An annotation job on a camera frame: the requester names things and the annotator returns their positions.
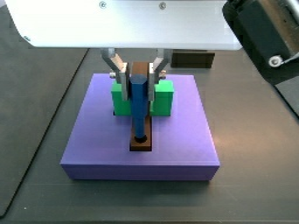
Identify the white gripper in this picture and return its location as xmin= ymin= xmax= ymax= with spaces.
xmin=4 ymin=0 xmax=240 ymax=102

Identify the blue peg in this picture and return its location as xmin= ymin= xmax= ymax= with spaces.
xmin=130 ymin=74 xmax=148 ymax=143

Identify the green block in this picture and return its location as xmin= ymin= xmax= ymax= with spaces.
xmin=111 ymin=80 xmax=174 ymax=116

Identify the purple base block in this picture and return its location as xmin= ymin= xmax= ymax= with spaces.
xmin=60 ymin=73 xmax=220 ymax=180

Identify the brown L-shaped bracket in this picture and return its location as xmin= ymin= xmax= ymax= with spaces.
xmin=130 ymin=62 xmax=152 ymax=151

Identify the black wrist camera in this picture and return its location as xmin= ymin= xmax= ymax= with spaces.
xmin=222 ymin=0 xmax=299 ymax=85

